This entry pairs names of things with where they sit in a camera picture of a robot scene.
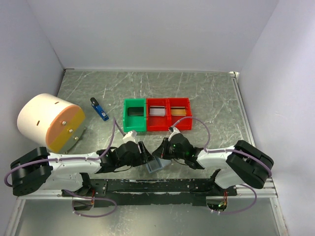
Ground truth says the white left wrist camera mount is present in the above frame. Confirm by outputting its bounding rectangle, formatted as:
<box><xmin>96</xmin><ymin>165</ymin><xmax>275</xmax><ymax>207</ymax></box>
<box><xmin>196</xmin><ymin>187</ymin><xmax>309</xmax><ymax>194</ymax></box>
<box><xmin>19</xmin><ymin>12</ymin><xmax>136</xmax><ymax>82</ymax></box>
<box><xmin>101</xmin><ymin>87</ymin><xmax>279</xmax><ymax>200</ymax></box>
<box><xmin>123</xmin><ymin>130</ymin><xmax>137</xmax><ymax>143</ymax></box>

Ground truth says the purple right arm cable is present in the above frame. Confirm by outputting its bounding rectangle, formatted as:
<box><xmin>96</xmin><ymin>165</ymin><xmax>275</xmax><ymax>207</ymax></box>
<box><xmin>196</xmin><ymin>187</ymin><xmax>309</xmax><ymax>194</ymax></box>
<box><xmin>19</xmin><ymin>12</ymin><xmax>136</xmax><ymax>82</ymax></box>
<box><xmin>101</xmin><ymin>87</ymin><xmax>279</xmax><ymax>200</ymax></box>
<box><xmin>168</xmin><ymin>117</ymin><xmax>273</xmax><ymax>215</ymax></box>

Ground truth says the gold card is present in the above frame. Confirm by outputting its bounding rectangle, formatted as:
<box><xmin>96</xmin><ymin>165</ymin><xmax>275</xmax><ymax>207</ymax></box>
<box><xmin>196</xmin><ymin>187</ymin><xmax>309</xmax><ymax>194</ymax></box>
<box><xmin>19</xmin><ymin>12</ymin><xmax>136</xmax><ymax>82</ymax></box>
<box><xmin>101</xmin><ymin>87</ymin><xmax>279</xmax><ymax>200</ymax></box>
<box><xmin>170</xmin><ymin>107</ymin><xmax>187</xmax><ymax>117</ymax></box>

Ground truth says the white drum with orange lid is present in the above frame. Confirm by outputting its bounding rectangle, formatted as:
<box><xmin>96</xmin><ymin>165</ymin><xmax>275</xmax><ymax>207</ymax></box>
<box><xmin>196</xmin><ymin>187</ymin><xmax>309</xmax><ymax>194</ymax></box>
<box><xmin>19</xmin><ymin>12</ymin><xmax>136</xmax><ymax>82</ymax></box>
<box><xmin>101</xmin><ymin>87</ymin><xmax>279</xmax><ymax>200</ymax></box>
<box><xmin>17</xmin><ymin>93</ymin><xmax>86</xmax><ymax>153</ymax></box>

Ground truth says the white silver card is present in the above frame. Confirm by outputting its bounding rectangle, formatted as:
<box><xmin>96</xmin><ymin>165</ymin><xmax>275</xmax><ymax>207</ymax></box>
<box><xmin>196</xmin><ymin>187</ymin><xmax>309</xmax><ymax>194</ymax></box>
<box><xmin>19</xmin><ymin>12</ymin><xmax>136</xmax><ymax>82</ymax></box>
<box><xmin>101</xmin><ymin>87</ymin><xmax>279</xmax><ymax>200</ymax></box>
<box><xmin>149</xmin><ymin>106</ymin><xmax>166</xmax><ymax>117</ymax></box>

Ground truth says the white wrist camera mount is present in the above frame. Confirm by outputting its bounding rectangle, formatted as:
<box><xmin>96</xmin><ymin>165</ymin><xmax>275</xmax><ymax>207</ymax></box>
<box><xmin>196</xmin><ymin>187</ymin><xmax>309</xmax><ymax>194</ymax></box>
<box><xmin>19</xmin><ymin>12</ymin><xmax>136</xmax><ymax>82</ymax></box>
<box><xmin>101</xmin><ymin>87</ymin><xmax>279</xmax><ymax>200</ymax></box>
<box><xmin>169</xmin><ymin>126</ymin><xmax>181</xmax><ymax>135</ymax></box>
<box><xmin>123</xmin><ymin>130</ymin><xmax>137</xmax><ymax>143</ymax></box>

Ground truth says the blue stapler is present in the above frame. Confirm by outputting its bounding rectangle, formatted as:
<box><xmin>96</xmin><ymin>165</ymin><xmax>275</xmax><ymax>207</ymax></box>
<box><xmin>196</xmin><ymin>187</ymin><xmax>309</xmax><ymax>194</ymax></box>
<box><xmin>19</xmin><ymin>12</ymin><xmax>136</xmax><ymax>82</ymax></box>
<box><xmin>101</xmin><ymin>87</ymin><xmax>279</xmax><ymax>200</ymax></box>
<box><xmin>90</xmin><ymin>97</ymin><xmax>109</xmax><ymax>121</ymax></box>

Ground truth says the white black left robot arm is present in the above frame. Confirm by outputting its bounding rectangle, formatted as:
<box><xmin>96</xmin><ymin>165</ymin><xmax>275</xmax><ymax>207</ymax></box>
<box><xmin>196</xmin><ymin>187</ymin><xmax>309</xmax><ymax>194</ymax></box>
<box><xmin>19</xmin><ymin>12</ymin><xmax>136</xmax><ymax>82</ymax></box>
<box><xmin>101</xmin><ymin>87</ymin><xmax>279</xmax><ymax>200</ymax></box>
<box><xmin>4</xmin><ymin>141</ymin><xmax>154</xmax><ymax>196</ymax></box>

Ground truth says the red right plastic bin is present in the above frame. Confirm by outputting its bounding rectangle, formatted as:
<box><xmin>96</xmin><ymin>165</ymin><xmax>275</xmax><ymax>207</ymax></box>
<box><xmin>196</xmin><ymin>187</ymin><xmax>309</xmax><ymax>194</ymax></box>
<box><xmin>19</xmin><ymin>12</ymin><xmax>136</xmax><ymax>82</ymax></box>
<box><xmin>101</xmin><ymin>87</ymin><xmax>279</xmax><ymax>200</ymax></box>
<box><xmin>168</xmin><ymin>97</ymin><xmax>192</xmax><ymax>131</ymax></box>

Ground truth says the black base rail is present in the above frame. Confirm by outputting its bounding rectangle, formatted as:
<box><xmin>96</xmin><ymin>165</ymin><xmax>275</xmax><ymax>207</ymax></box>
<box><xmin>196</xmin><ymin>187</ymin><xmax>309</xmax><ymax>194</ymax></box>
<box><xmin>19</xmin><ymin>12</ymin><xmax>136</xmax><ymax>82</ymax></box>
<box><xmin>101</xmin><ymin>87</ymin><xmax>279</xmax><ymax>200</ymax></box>
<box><xmin>73</xmin><ymin>178</ymin><xmax>237</xmax><ymax>206</ymax></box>

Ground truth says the green plastic bin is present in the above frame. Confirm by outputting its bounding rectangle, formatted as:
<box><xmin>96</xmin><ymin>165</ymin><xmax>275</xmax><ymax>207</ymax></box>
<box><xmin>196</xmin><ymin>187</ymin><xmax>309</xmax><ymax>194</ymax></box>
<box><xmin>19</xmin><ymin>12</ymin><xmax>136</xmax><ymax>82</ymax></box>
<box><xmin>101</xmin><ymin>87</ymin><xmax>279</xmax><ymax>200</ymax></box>
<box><xmin>123</xmin><ymin>98</ymin><xmax>147</xmax><ymax>132</ymax></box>

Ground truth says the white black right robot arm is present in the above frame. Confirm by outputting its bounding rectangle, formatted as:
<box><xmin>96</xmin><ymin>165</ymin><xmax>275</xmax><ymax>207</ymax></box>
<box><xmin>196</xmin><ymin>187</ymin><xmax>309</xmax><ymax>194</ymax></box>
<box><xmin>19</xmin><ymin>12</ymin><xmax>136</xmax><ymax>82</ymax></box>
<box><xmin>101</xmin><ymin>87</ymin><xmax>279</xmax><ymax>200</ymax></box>
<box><xmin>153</xmin><ymin>133</ymin><xmax>274</xmax><ymax>196</ymax></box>

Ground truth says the grey card holder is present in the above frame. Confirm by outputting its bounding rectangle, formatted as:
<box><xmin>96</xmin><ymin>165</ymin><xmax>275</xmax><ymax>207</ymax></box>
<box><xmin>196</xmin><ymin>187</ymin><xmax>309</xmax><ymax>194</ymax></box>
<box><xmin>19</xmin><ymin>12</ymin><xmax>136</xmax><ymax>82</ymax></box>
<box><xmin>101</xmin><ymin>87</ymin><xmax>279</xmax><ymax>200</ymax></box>
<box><xmin>145</xmin><ymin>158</ymin><xmax>172</xmax><ymax>173</ymax></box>

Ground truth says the red plastic bin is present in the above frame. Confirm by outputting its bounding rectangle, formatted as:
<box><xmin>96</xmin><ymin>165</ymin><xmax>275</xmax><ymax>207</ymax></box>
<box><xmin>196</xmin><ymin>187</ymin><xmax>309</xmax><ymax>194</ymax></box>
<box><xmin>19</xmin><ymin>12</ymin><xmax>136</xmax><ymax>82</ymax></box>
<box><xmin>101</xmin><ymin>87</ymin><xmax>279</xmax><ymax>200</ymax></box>
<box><xmin>168</xmin><ymin>97</ymin><xmax>192</xmax><ymax>131</ymax></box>
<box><xmin>146</xmin><ymin>98</ymin><xmax>170</xmax><ymax>132</ymax></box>

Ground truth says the red middle plastic bin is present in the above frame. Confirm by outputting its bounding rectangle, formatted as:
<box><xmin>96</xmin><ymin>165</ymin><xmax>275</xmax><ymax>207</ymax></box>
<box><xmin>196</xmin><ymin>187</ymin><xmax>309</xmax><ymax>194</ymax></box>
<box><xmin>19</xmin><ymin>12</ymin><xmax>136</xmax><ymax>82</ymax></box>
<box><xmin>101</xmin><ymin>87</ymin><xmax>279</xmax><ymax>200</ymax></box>
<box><xmin>146</xmin><ymin>98</ymin><xmax>170</xmax><ymax>132</ymax></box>

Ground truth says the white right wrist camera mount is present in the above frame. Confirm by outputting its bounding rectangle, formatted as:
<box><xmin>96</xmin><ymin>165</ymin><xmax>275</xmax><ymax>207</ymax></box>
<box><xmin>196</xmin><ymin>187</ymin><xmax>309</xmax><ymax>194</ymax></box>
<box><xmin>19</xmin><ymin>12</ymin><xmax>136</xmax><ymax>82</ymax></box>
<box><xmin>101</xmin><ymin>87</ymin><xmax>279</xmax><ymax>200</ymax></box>
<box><xmin>169</xmin><ymin>126</ymin><xmax>181</xmax><ymax>135</ymax></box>

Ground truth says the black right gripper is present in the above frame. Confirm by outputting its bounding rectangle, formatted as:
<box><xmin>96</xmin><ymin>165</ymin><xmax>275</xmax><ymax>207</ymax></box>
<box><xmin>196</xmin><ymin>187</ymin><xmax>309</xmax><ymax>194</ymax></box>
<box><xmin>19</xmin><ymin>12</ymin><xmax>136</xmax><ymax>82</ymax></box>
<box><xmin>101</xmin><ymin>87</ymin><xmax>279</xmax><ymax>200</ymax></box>
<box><xmin>152</xmin><ymin>137</ymin><xmax>186</xmax><ymax>160</ymax></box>

